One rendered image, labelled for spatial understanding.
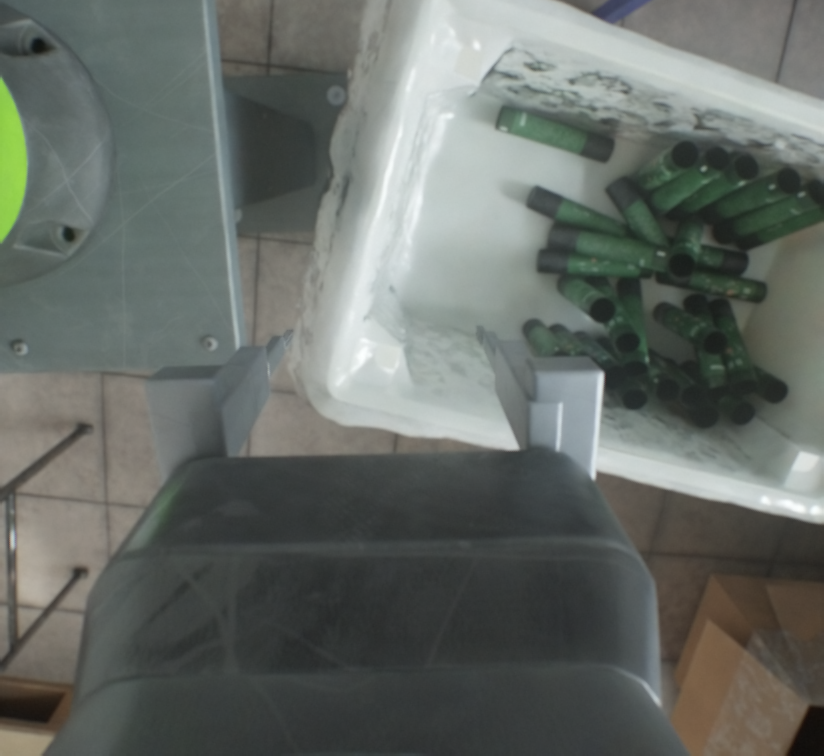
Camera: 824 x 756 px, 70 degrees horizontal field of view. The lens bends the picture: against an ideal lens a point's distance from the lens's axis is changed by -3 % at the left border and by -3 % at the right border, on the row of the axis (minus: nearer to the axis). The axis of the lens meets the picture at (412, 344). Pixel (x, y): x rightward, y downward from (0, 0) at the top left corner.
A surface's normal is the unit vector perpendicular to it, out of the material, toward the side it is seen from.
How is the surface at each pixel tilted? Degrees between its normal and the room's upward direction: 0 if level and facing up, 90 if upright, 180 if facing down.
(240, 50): 0
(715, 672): 67
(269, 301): 0
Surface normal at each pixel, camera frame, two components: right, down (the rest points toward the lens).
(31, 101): 0.95, -0.22
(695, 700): -0.90, -0.01
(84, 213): 0.79, 0.53
